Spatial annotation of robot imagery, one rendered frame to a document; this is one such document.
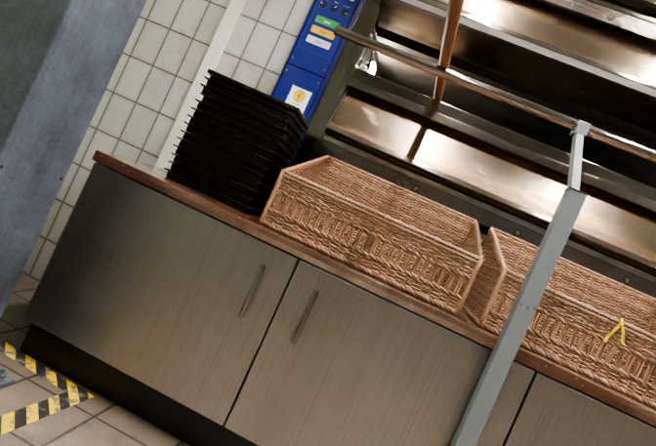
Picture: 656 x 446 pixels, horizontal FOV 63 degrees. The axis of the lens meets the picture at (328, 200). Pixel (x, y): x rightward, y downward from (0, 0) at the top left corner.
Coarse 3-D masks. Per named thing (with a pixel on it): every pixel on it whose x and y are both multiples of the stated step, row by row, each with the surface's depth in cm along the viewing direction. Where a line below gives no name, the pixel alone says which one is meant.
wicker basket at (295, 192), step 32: (320, 160) 172; (288, 192) 137; (320, 192) 136; (352, 192) 179; (384, 192) 178; (288, 224) 136; (352, 224) 134; (384, 224) 175; (416, 224) 175; (448, 224) 175; (352, 256) 133; (384, 256) 172; (416, 256) 172; (448, 256) 130; (480, 256) 131; (416, 288) 130; (448, 288) 130
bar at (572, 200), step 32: (352, 32) 150; (416, 64) 147; (512, 96) 143; (576, 128) 139; (576, 160) 129; (576, 192) 117; (544, 256) 117; (544, 288) 117; (512, 320) 117; (512, 352) 116; (480, 384) 118; (480, 416) 116
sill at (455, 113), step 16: (368, 80) 186; (384, 80) 186; (400, 96) 184; (416, 96) 184; (448, 112) 182; (464, 112) 181; (480, 128) 180; (496, 128) 179; (528, 144) 177; (544, 144) 177; (560, 160) 176; (608, 176) 173; (624, 176) 173; (640, 192) 172
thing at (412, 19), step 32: (384, 0) 176; (416, 0) 171; (416, 32) 185; (480, 32) 168; (480, 64) 185; (512, 64) 176; (544, 64) 169; (576, 64) 163; (576, 96) 177; (608, 96) 169; (640, 96) 161; (640, 128) 177
